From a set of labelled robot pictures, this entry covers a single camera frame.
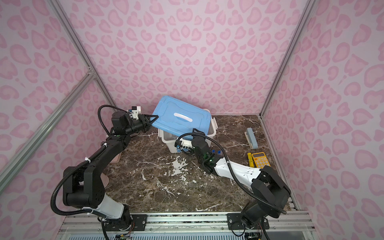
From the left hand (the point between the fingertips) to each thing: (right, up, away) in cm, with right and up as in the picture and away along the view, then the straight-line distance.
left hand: (158, 115), depth 79 cm
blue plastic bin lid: (+11, -1, +8) cm, 14 cm away
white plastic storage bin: (+4, -13, +8) cm, 16 cm away
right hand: (+20, -8, +2) cm, 21 cm away
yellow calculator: (+60, -27, +14) cm, 67 cm away
